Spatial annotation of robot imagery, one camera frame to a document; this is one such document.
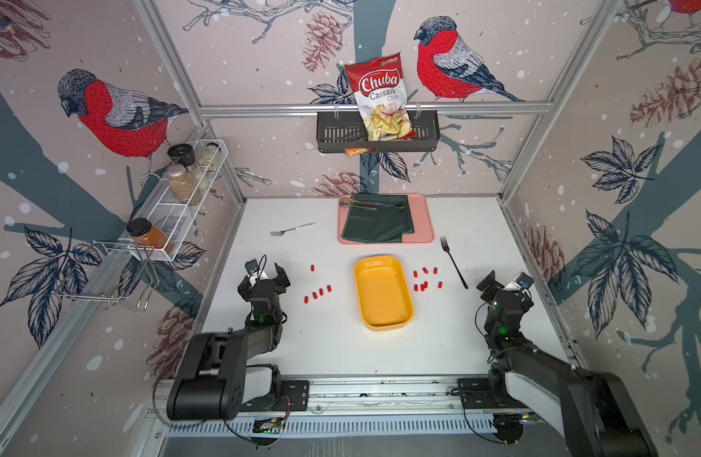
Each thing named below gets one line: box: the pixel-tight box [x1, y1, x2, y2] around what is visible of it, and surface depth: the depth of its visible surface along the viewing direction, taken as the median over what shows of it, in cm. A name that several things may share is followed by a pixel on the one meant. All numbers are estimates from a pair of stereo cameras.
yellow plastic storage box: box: [354, 254, 415, 333], surface depth 93 cm
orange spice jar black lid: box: [126, 217, 175, 255], surface depth 62 cm
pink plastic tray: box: [338, 194, 435, 245], surface depth 114 cm
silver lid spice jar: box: [165, 163, 198, 204], surface depth 74 cm
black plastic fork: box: [440, 236, 469, 290], surface depth 106 cm
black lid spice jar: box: [166, 142, 196, 167], surface depth 75 cm
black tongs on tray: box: [339, 198, 405, 212], surface depth 120 cm
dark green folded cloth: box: [340, 194, 415, 244], surface depth 114 cm
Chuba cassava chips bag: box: [343, 51, 418, 158], surface depth 86 cm
